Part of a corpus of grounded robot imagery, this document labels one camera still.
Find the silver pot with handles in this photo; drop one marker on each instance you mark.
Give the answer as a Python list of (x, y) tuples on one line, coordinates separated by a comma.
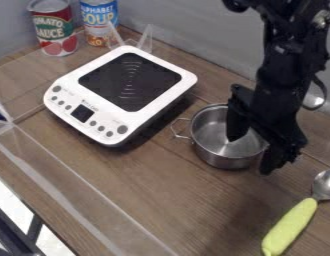
[(223, 154)]

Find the black metal frame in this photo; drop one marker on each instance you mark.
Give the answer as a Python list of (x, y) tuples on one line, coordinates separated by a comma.
[(14, 243)]

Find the alphabet soup can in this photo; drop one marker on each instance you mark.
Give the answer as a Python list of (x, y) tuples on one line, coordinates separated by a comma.
[(99, 13)]

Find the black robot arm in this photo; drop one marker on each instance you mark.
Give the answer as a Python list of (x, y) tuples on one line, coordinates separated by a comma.
[(296, 26)]

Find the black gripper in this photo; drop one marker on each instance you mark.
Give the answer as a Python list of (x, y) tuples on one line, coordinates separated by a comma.
[(267, 109)]

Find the tomato sauce can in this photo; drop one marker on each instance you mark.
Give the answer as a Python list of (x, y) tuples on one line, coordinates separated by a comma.
[(53, 24)]

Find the spoon with green handle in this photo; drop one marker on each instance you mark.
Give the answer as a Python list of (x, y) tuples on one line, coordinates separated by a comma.
[(290, 226)]

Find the clear acrylic corner bracket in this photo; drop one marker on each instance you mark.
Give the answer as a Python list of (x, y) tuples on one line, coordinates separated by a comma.
[(141, 42)]

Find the white and black induction stove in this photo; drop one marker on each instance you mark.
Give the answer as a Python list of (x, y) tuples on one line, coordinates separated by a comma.
[(112, 96)]

